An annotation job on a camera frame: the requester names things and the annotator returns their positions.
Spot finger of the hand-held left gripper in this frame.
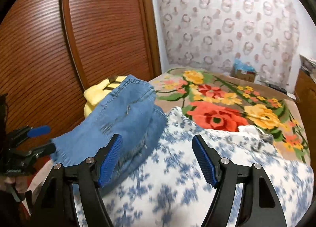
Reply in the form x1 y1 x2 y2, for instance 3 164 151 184
15 143 57 158
7 125 51 140

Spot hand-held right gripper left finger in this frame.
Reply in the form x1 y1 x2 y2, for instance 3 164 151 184
31 134 123 227

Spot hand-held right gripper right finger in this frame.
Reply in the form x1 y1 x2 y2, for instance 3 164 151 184
192 134 288 227

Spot blue denim pants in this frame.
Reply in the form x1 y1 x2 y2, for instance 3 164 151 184
51 74 168 188

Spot person's left hand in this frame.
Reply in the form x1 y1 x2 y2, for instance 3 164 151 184
0 175 29 194

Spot floral blanket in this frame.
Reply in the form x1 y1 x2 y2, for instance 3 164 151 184
148 68 311 163

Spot yellow plush toy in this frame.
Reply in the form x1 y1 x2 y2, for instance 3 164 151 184
83 76 127 119

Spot cardboard box with blue bag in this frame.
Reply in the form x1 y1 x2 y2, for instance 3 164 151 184
231 58 257 83

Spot wooden louvered wardrobe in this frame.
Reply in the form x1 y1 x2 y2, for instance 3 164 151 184
0 0 162 193

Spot wooden cabinet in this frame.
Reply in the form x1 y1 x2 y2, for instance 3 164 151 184
294 69 316 138

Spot stack of newspapers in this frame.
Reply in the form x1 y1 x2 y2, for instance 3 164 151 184
299 54 316 82

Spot circle patterned wall cloth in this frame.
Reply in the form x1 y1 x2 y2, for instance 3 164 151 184
150 0 300 94

